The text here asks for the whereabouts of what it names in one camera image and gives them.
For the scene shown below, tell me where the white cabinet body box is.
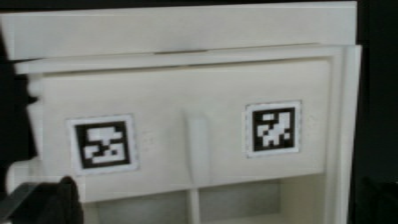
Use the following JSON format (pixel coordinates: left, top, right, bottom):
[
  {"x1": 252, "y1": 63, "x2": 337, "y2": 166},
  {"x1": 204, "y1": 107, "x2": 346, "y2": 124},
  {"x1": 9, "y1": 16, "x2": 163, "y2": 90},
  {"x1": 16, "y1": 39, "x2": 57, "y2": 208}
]
[{"x1": 5, "y1": 45, "x2": 360, "y2": 224}]

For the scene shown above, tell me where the white L-shaped fence wall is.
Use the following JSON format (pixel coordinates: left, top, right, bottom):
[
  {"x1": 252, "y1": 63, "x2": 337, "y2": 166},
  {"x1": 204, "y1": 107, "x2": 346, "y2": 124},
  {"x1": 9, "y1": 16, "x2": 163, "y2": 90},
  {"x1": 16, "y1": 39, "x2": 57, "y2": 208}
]
[{"x1": 0, "y1": 1, "x2": 357, "y2": 60}]

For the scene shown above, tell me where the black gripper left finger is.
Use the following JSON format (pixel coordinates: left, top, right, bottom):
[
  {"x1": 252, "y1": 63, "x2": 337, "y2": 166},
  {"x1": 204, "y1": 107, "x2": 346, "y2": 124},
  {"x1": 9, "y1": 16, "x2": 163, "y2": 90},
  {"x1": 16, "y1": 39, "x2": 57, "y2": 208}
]
[{"x1": 0, "y1": 176, "x2": 80, "y2": 224}]

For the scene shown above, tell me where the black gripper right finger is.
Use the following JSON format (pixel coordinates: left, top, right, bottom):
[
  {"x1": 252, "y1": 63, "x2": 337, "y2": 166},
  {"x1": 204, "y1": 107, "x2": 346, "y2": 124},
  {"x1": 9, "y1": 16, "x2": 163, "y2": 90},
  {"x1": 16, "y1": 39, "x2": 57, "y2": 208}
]
[{"x1": 357, "y1": 178, "x2": 398, "y2": 224}]

